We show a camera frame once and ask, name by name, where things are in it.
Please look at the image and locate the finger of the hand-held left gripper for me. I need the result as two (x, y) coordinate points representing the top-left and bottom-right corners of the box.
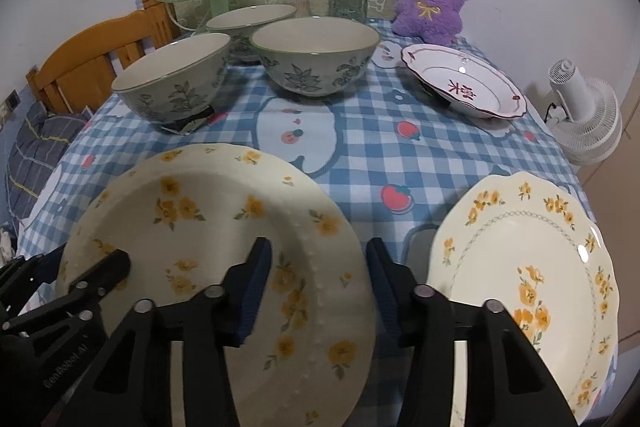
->
(0, 249), (133, 340)
(0, 244), (68, 313)

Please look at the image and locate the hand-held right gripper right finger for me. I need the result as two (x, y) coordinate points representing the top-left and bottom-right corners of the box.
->
(366, 237), (578, 427)

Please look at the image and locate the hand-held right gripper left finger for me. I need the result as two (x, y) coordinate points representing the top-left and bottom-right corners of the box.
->
(55, 237), (273, 427)

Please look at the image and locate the cream yellow-flower plate beaded rim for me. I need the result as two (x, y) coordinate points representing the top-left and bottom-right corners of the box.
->
(59, 143), (377, 427)

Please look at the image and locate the cream yellow-flower plate scalloped rim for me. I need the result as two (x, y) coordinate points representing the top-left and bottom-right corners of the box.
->
(425, 172), (620, 425)

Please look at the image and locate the leaf pattern ceramic bowl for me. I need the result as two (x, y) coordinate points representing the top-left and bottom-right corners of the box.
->
(206, 4), (298, 64)
(111, 33), (231, 130)
(249, 17), (382, 100)

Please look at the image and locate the white plate with red rim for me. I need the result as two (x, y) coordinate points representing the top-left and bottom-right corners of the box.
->
(401, 43), (528, 120)

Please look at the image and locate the grey plaid pillow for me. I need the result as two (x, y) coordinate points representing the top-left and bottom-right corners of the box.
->
(5, 104), (91, 218)

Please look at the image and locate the blue checkered tablecloth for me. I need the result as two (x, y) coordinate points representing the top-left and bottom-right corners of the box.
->
(20, 14), (601, 427)

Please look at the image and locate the white floor fan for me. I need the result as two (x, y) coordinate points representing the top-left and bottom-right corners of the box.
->
(547, 58), (623, 166)

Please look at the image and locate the cotton swab container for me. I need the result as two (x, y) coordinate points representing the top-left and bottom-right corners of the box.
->
(281, 0), (312, 18)

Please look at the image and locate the black fan power cable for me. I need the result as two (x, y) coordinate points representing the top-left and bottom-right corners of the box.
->
(542, 101), (568, 124)

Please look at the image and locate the white fan power cable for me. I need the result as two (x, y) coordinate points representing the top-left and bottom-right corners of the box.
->
(167, 2), (211, 34)

